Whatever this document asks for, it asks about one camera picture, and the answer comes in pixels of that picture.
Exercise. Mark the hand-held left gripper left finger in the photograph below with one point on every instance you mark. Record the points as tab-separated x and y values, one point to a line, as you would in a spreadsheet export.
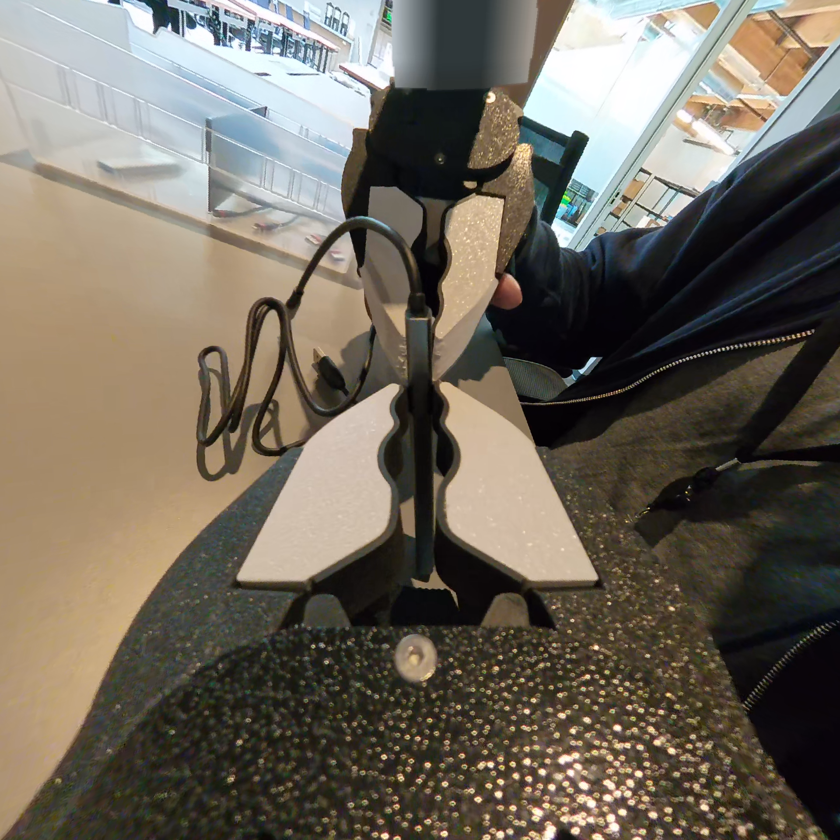
328	518

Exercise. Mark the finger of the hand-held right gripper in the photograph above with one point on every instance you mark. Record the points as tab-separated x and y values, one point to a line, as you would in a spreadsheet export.
387	262
469	262

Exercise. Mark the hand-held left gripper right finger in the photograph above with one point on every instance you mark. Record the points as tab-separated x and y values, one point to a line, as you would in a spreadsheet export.
512	518

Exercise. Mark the clear plastic bin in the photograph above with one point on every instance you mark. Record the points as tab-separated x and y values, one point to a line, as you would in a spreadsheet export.
131	98

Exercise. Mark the person's right forearm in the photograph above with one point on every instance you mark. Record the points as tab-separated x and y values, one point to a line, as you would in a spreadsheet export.
571	295

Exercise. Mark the person's right hand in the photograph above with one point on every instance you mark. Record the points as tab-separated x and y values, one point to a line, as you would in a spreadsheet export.
508	292

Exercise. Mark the long wooden desk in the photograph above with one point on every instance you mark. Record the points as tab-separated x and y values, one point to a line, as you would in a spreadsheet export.
282	33

